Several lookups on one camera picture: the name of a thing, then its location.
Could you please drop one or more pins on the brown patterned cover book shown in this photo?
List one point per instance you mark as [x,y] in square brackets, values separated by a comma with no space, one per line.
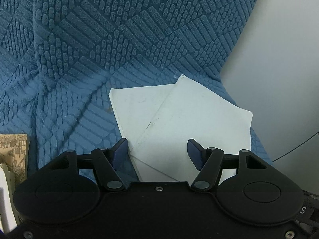
[12,151]

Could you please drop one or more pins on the large white paper sheet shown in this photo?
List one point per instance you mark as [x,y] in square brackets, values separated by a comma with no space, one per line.
[134,104]

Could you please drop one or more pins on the white wardrobe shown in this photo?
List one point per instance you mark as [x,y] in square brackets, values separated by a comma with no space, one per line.
[286,79]

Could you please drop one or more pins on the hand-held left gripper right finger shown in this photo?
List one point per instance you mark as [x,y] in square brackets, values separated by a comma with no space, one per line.
[195,154]

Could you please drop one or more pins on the blue textured sofa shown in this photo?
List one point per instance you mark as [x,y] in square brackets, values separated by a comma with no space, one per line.
[99,42]

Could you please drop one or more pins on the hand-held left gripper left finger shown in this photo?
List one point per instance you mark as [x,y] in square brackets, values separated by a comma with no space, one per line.
[120,153]

